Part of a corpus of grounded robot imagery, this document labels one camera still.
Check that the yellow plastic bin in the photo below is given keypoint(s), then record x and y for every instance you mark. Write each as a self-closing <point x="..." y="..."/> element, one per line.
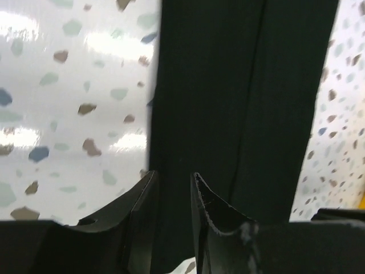
<point x="362" y="203"/>

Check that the black t shirt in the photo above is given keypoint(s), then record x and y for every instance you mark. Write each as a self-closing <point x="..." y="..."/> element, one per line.
<point x="234" y="101"/>

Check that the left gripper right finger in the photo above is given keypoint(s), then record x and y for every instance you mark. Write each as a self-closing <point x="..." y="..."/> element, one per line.
<point x="227" y="241"/>

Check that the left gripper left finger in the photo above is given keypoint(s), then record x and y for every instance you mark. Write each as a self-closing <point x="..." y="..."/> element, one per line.
<point x="117" y="238"/>

